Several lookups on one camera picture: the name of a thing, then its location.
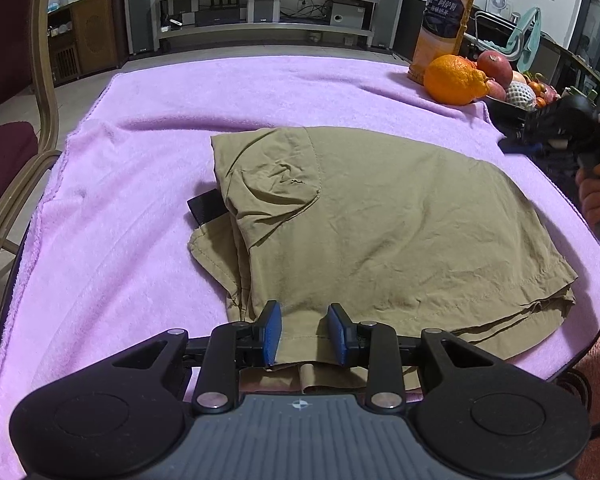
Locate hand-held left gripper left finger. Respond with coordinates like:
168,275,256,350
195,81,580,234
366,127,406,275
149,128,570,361
107,301,282,415

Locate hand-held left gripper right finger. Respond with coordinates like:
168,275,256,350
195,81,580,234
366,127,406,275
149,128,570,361
327,303,501,413

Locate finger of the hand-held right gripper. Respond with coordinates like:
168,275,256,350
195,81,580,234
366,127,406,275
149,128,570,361
498,132,543,156

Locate khaki pants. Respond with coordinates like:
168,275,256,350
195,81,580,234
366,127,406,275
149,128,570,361
187,126,578,393

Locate person's right hand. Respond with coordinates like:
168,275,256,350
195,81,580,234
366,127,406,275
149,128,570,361
575,152,600,223

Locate dragon fruit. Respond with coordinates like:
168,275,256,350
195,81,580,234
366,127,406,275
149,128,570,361
532,77,561,106

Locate fruit in white foam net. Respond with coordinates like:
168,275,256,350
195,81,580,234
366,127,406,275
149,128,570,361
506,81,537,111

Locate large bumpy orange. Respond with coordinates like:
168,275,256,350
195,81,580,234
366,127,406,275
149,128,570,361
424,55,492,107

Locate teal garment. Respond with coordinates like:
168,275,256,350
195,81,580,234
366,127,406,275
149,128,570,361
510,6,542,73

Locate metal office chair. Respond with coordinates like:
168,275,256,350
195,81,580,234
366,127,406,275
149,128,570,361
462,7,541,73

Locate orange juice bottle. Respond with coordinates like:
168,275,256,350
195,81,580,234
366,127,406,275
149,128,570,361
407,0,477,86

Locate purple towel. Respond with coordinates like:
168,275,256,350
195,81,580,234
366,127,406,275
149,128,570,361
0,56,600,480

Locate grey speaker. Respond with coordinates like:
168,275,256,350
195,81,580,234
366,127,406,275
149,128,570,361
330,2,366,27
246,0,281,23

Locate metal shelf unit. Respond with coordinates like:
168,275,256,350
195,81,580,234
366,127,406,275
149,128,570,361
152,0,381,51

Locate black media device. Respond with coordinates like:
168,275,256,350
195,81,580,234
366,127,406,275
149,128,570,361
195,7,248,27

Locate wooden cabinet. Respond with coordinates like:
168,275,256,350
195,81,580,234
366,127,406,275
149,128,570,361
47,0,126,86

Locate maroon chair with gold frame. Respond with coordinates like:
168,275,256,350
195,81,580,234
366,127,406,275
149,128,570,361
0,0,63,321

